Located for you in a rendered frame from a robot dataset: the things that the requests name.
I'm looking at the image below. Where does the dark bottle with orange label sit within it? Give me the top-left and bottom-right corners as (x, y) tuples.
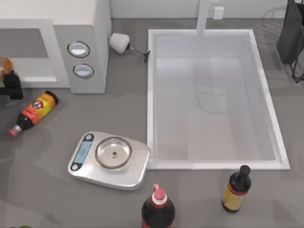
(7, 90), (60, 138)

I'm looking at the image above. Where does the round microwave knob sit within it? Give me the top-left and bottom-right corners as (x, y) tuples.
(72, 63), (95, 79)
(67, 40), (91, 58)

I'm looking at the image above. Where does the pale microwave oven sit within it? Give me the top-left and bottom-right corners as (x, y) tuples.
(0, 0), (113, 95)

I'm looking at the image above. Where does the white lamp with black stand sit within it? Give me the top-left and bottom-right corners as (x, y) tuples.
(109, 33), (151, 63)

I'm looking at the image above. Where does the silver kitchen scale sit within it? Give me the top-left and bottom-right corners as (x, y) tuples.
(67, 131), (151, 191)

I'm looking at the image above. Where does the dark bottle with red cap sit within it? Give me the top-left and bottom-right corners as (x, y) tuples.
(141, 183), (176, 228)

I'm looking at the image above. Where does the white sink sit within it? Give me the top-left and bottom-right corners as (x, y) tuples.
(146, 28), (291, 171)

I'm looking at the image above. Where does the tall white tap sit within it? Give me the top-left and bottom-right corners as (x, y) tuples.
(196, 0), (210, 37)

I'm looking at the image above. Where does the dark bottle with yellow label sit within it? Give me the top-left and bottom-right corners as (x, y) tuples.
(221, 164), (252, 213)

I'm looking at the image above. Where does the white wall socket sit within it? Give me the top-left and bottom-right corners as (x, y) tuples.
(213, 6), (225, 20)

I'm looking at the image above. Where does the black wire rack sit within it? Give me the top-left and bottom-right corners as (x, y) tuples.
(276, 0), (304, 84)

